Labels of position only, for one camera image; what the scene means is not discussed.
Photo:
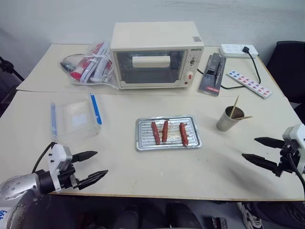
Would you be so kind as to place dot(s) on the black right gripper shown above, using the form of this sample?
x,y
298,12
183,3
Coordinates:
x,y
288,159

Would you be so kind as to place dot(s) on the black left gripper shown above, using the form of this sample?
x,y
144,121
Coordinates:
x,y
66,177

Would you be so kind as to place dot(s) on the beige stick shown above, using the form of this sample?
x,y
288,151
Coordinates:
x,y
235,105
245,117

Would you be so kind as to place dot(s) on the clear container with blue clips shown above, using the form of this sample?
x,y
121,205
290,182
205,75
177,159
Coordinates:
x,y
76,119

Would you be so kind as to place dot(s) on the grey metal cup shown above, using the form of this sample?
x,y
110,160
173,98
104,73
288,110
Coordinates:
x,y
225,124

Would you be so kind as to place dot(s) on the silver metal baking tray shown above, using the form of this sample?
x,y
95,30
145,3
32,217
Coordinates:
x,y
143,140

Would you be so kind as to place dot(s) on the white and black sneaker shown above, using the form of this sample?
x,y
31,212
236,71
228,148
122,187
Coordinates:
x,y
249,217

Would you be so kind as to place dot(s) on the white strip with coloured stickers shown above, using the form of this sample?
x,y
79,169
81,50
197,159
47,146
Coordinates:
x,y
250,83

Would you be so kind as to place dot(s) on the red-brown sausage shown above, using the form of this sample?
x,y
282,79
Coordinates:
x,y
155,133
165,131
183,134

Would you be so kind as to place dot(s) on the clear plastic bag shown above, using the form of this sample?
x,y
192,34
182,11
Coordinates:
x,y
104,78

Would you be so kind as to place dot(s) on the black chair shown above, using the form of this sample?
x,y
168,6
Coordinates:
x,y
288,62

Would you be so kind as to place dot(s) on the red and white packages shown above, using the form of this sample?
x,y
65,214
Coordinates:
x,y
82,68

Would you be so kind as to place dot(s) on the small black item in bag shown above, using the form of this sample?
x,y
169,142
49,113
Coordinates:
x,y
66,66

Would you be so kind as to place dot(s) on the black power plug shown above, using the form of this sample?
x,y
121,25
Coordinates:
x,y
247,50

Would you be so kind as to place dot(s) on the white power strip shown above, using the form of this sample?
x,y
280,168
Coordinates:
x,y
232,50

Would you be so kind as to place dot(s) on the black stand equipment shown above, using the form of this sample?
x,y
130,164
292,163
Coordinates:
x,y
7,66

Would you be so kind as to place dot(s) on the cream toaster oven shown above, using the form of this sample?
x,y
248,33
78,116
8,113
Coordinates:
x,y
152,35

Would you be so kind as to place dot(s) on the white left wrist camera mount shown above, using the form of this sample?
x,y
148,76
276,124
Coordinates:
x,y
57,155

